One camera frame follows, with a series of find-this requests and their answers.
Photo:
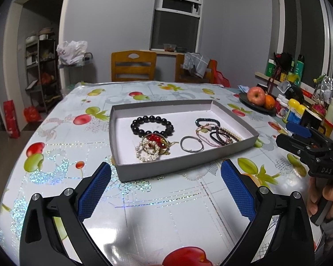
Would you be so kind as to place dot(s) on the metal shelf rack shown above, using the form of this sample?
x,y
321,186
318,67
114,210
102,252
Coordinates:
x,y
43,69

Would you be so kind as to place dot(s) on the yellow lid bottle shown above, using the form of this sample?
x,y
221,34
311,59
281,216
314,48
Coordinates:
x,y
294,108

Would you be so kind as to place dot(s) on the white plastic bag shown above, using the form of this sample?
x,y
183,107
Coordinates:
x,y
72,51

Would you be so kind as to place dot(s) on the red apple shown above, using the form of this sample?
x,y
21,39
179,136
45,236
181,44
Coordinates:
x,y
255,95

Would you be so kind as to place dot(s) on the grey cardboard tray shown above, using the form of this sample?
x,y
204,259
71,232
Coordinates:
x,y
183,113

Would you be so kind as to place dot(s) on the person's right hand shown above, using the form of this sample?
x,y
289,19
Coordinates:
x,y
312,202

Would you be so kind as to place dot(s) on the grey side cart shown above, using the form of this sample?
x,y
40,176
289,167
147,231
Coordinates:
x,y
77,70

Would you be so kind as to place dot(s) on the white bottle with red label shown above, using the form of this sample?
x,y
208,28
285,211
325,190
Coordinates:
x,y
280,105

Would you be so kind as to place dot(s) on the silver foil bag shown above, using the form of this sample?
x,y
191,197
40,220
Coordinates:
x,y
326,88

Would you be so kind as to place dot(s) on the green box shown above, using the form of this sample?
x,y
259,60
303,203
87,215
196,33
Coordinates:
x,y
270,69

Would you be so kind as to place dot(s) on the black fruit plate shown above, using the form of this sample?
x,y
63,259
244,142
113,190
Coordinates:
x,y
249,106

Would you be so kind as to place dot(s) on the grey plaid cloth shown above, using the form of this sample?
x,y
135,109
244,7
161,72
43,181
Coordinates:
x,y
197,63

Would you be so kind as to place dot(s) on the orange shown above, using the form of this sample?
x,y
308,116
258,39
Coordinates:
x,y
270,102

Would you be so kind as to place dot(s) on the window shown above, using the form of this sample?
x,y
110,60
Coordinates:
x,y
176,19

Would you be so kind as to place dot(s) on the fruit printed tablecloth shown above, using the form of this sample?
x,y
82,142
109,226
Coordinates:
x,y
72,102

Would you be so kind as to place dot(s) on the wooden chair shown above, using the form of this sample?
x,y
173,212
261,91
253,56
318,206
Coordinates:
x,y
133,66
180,74

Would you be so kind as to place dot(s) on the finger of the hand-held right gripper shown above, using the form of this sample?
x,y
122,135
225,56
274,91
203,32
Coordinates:
x,y
291,143
297,128

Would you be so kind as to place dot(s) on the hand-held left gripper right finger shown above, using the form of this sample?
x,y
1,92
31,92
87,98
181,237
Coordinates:
x,y
237,191

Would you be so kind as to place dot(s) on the windowsill food container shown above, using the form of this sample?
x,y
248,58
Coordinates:
x,y
172,47

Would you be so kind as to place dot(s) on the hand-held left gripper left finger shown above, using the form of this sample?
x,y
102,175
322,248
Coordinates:
x,y
95,191

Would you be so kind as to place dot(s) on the green bottle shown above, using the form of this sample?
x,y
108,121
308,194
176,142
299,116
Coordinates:
x,y
299,69

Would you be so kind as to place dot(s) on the small red plastic bag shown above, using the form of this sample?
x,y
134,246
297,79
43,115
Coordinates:
x,y
32,114

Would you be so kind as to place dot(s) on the red paper bag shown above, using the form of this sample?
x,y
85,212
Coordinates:
x,y
11,119

